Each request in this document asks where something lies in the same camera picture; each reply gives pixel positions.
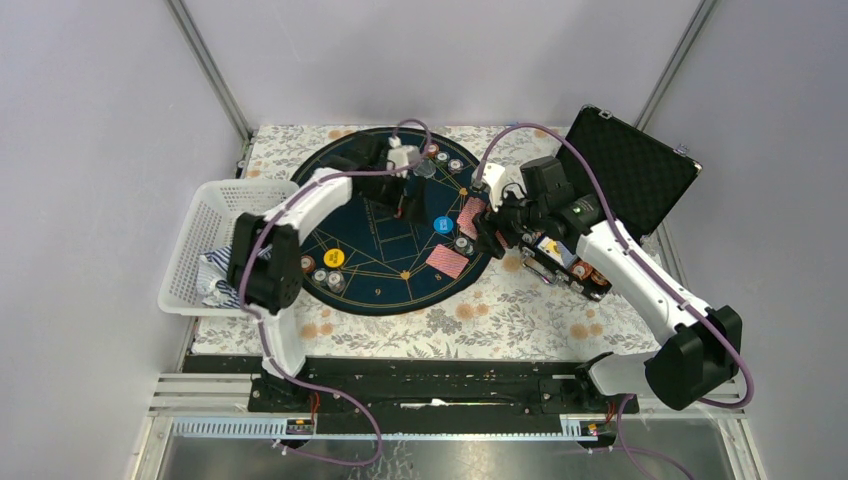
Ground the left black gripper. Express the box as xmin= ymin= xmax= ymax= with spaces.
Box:
xmin=359 ymin=169 xmax=429 ymax=226

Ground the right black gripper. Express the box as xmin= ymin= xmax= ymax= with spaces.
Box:
xmin=472 ymin=181 xmax=547 ymax=260

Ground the green fifty chip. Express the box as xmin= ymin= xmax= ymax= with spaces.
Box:
xmin=454 ymin=237 xmax=469 ymax=254
xmin=434 ymin=152 xmax=450 ymax=165

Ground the blue dealer button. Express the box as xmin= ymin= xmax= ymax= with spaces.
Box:
xmin=433 ymin=216 xmax=455 ymax=235

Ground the yellow dealer button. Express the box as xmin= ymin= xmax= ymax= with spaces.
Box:
xmin=323 ymin=248 xmax=347 ymax=269

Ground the red playing card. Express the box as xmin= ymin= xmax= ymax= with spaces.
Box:
xmin=425 ymin=244 xmax=470 ymax=279

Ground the red card deck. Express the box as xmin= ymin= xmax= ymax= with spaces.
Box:
xmin=457 ymin=197 xmax=487 ymax=241

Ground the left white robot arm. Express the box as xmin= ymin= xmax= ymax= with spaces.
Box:
xmin=226 ymin=133 xmax=432 ymax=411

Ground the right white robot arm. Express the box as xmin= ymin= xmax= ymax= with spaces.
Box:
xmin=472 ymin=156 xmax=750 ymax=412

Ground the clear plastic disc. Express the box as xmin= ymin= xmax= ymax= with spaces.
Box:
xmin=413 ymin=159 xmax=437 ymax=178

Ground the red chip row in case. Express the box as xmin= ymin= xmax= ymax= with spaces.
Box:
xmin=569 ymin=260 xmax=609 ymax=287

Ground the round dark blue poker mat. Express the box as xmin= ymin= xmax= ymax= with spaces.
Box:
xmin=301 ymin=128 xmax=490 ymax=316

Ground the black chip carrying case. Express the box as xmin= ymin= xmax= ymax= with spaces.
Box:
xmin=522 ymin=105 xmax=702 ymax=302

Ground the floral tablecloth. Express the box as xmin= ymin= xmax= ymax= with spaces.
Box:
xmin=190 ymin=125 xmax=658 ymax=361

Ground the white plastic basket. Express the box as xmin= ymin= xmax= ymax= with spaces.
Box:
xmin=157 ymin=179 xmax=298 ymax=317

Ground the striped blue white cloth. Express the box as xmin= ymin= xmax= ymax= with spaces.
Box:
xmin=195 ymin=246 xmax=240 ymax=309

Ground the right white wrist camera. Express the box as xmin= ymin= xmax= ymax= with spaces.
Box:
xmin=471 ymin=163 xmax=509 ymax=210

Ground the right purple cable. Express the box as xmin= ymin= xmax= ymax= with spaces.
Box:
xmin=471 ymin=123 xmax=757 ymax=480

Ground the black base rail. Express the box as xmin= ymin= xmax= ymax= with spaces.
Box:
xmin=248 ymin=357 xmax=639 ymax=435

